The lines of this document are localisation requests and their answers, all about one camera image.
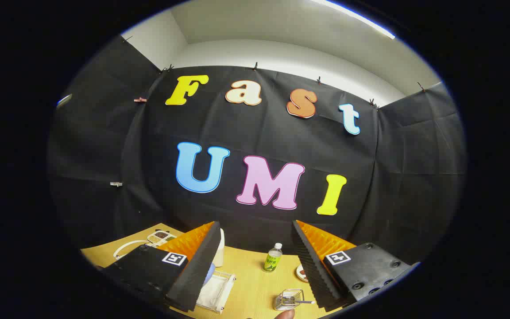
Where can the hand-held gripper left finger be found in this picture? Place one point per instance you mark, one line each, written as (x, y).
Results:
(197, 270)

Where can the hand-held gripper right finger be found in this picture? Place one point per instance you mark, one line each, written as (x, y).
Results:
(310, 270)

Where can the blue plate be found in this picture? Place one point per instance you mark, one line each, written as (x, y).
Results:
(210, 272)

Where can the white plate with meat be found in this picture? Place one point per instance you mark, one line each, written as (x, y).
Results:
(301, 274)

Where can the white toaster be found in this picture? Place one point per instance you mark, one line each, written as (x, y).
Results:
(220, 252)

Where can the green label water bottle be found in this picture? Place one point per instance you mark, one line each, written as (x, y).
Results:
(272, 261)

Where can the white seasoning tray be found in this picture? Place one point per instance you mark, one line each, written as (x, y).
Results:
(161, 237)

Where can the pink clip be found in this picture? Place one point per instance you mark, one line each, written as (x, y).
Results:
(140, 100)

